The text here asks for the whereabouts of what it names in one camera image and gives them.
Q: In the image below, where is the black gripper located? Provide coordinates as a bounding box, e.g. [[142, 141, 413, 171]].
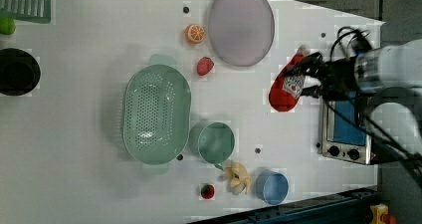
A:
[[291, 52, 358, 101]]

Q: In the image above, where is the red ketchup bottle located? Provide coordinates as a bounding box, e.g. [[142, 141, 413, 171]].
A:
[[268, 45, 310, 112]]

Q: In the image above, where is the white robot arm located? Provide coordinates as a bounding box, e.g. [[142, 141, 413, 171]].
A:
[[287, 40, 421, 159]]

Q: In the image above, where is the black toaster oven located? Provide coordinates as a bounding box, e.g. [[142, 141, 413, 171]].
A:
[[317, 100, 375, 165]]

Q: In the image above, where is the lilac round plate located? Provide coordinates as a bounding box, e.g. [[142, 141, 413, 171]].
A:
[[207, 0, 275, 67]]

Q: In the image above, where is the orange slice toy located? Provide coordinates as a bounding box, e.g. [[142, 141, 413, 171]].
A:
[[184, 24, 206, 44]]

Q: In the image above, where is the green plastic cup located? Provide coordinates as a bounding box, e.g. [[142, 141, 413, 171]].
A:
[[189, 121, 235, 170]]

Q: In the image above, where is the blue plastic cup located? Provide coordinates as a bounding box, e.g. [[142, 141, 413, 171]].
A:
[[255, 169, 289, 205]]

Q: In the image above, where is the peeled banana toy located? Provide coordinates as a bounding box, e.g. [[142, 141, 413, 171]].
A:
[[222, 162, 252, 195]]

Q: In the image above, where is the green plastic colander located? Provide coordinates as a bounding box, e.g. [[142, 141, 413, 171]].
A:
[[122, 54, 191, 175]]

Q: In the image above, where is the yellow toy figure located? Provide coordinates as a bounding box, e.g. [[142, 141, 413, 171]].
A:
[[370, 204, 397, 224]]

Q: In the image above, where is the small red strawberry toy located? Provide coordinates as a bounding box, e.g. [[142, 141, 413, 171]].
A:
[[200, 184, 215, 200]]

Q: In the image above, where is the black cylinder large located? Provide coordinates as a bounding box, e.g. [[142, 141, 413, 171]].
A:
[[0, 48, 41, 96]]

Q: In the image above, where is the green plastic basket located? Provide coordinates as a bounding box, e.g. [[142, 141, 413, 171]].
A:
[[0, 0, 52, 24]]

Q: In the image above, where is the green apple toy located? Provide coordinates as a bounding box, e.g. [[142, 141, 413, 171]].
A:
[[0, 18, 16, 35]]

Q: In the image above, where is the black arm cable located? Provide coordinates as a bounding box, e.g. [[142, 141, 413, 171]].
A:
[[322, 26, 422, 185]]

